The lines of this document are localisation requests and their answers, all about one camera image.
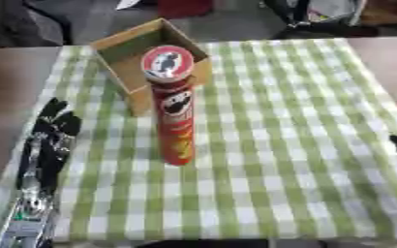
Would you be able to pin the red bag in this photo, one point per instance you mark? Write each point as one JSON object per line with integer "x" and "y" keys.
{"x": 184, "y": 7}

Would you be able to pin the red snack can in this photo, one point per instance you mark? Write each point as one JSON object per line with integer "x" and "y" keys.
{"x": 172, "y": 106}

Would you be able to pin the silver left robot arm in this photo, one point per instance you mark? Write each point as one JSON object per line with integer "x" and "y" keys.
{"x": 27, "y": 219}

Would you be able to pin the black and white bag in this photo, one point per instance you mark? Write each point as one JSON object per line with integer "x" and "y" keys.
{"x": 320, "y": 16}

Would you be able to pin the tan cardboard box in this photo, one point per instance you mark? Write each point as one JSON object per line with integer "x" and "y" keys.
{"x": 129, "y": 61}

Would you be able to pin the black chair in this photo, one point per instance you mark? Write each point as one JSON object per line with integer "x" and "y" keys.
{"x": 32, "y": 19}

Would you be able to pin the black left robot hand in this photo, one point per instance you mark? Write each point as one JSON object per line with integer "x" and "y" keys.
{"x": 54, "y": 129}

